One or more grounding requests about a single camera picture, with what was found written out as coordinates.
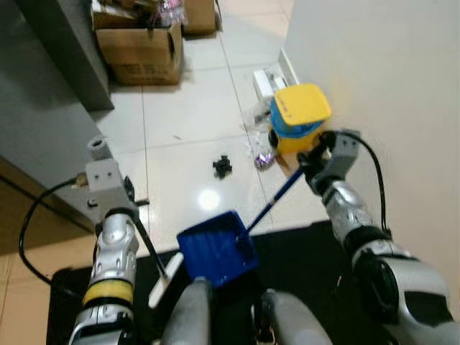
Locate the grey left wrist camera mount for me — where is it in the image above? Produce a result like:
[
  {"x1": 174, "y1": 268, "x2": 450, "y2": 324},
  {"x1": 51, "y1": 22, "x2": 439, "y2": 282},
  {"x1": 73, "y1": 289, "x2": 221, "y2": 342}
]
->
[{"x1": 75, "y1": 136, "x2": 134, "y2": 216}]

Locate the black-handled white broom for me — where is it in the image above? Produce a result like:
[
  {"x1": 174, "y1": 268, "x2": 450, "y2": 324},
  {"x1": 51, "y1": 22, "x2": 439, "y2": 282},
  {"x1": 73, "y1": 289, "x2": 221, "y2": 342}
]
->
[{"x1": 134, "y1": 213, "x2": 185, "y2": 310}]

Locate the large open cardboard box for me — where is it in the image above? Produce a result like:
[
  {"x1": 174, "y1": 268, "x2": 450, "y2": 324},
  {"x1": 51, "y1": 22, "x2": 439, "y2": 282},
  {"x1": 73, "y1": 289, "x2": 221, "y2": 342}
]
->
[{"x1": 92, "y1": 16, "x2": 185, "y2": 87}]

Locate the grey right robot leg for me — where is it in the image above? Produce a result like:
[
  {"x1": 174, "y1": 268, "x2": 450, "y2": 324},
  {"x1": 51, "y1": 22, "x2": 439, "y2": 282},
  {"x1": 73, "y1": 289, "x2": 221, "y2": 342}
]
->
[{"x1": 260, "y1": 289, "x2": 320, "y2": 345}]

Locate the white flat device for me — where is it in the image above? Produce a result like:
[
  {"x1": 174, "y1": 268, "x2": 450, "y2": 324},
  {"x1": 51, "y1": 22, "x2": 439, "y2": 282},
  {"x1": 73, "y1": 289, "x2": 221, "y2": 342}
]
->
[{"x1": 252, "y1": 65, "x2": 290, "y2": 103}]

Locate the purple wrapper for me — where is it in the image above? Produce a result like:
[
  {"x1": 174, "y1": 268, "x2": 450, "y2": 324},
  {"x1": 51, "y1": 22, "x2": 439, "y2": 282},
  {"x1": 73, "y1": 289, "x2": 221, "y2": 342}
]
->
[{"x1": 254, "y1": 151, "x2": 276, "y2": 170}]

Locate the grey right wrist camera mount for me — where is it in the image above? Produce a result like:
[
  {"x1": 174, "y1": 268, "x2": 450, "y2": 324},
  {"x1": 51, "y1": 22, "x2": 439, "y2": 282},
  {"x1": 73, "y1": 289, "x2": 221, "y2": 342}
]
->
[{"x1": 325, "y1": 129, "x2": 364, "y2": 182}]

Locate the grey robot leg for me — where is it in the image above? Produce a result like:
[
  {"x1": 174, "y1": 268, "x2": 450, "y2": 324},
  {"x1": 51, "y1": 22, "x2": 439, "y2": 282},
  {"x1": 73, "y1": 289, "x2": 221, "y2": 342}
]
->
[
  {"x1": 260, "y1": 289, "x2": 320, "y2": 345},
  {"x1": 161, "y1": 277, "x2": 213, "y2": 345}
]

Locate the small plain cardboard box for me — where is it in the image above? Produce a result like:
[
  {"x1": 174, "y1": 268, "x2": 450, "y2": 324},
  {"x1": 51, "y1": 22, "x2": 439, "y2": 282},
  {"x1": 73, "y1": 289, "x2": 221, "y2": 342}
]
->
[{"x1": 183, "y1": 0, "x2": 221, "y2": 37}]

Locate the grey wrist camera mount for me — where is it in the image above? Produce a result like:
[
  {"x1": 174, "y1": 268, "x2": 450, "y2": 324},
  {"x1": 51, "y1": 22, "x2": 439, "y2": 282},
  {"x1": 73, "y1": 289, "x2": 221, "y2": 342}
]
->
[
  {"x1": 75, "y1": 136, "x2": 134, "y2": 216},
  {"x1": 325, "y1": 129, "x2": 364, "y2": 182}
]

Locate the black floor mat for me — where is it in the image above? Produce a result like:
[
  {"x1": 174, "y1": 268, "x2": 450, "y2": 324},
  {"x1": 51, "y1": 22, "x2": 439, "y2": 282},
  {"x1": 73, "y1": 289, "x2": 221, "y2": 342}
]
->
[{"x1": 46, "y1": 221, "x2": 460, "y2": 345}]

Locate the small black plastic piece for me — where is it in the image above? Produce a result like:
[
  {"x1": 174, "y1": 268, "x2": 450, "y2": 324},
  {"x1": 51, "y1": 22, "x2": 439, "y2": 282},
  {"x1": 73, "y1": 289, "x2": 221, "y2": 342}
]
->
[{"x1": 213, "y1": 155, "x2": 234, "y2": 178}]

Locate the blue long-handled dustpan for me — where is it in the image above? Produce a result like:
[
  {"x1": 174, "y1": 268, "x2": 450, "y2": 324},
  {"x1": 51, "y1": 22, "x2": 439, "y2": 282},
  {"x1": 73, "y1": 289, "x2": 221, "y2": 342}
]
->
[{"x1": 176, "y1": 167, "x2": 307, "y2": 289}]

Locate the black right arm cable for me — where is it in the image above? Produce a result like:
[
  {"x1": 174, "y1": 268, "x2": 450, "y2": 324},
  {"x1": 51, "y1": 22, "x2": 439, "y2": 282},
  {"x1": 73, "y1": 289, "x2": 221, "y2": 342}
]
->
[{"x1": 344, "y1": 132, "x2": 390, "y2": 234}]

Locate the yellow and blue bin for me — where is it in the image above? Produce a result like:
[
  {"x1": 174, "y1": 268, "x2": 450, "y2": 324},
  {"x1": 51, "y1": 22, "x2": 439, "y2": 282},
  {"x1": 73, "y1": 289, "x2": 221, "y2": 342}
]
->
[{"x1": 267, "y1": 83, "x2": 334, "y2": 156}]

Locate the grey left robot leg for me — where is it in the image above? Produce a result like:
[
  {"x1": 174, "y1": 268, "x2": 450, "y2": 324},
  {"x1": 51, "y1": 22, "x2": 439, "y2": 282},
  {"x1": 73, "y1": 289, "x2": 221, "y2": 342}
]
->
[{"x1": 161, "y1": 277, "x2": 213, "y2": 345}]

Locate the grey cabinet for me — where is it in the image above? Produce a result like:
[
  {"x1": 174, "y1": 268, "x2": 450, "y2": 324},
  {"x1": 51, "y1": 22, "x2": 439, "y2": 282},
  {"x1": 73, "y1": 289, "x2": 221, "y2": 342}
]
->
[{"x1": 14, "y1": 0, "x2": 116, "y2": 113}]

